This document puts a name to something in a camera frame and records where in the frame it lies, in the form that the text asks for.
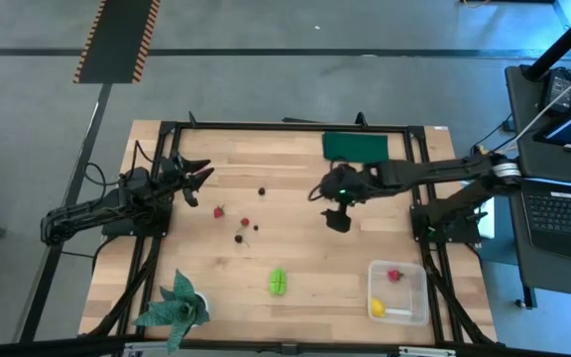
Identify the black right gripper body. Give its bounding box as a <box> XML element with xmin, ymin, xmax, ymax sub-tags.
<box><xmin>323</xmin><ymin>163</ymin><xmax>385</xmax><ymax>213</ymax></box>

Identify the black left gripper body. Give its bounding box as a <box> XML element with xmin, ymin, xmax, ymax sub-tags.
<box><xmin>160</xmin><ymin>154</ymin><xmax>200</xmax><ymax>209</ymax></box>

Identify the clear plastic tupperware container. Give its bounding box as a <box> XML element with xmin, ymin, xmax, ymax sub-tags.
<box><xmin>367</xmin><ymin>259</ymin><xmax>430</xmax><ymax>327</ymax></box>

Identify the dark green cloth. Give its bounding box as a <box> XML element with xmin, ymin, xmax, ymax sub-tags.
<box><xmin>321</xmin><ymin>131</ymin><xmax>391</xmax><ymax>165</ymax></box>

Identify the green toy starfruit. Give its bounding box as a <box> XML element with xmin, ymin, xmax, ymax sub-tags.
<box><xmin>268</xmin><ymin>267</ymin><xmax>288</xmax><ymax>297</ymax></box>

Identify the green artificial plant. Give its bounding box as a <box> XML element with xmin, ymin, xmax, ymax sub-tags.
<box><xmin>133</xmin><ymin>269</ymin><xmax>211</xmax><ymax>354</ymax></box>

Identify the black orange-striped floor mat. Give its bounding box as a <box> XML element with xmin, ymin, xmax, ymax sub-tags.
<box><xmin>71</xmin><ymin>0</ymin><xmax>162</xmax><ymax>84</ymax></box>

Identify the dark grey desk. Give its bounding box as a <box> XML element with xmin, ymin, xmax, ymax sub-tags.
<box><xmin>505</xmin><ymin>63</ymin><xmax>571</xmax><ymax>308</ymax></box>

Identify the black laptop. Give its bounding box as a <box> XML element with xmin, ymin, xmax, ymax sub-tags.
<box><xmin>520</xmin><ymin>178</ymin><xmax>571</xmax><ymax>264</ymax></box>

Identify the black power adapter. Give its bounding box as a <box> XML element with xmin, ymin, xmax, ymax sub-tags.
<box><xmin>542</xmin><ymin>67</ymin><xmax>571</xmax><ymax>113</ymax></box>

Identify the black pole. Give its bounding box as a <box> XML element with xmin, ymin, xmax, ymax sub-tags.
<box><xmin>522</xmin><ymin>0</ymin><xmax>571</xmax><ymax>83</ymax></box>

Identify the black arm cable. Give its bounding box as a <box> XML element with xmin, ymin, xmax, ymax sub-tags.
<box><xmin>83</xmin><ymin>162</ymin><xmax>109</xmax><ymax>190</ymax></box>

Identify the black aluminium table frame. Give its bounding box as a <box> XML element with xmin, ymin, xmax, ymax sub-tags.
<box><xmin>79</xmin><ymin>111</ymin><xmax>503</xmax><ymax>351</ymax></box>

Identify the white cable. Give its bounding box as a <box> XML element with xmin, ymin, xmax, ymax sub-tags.
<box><xmin>511</xmin><ymin>59</ymin><xmax>571</xmax><ymax>150</ymax></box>

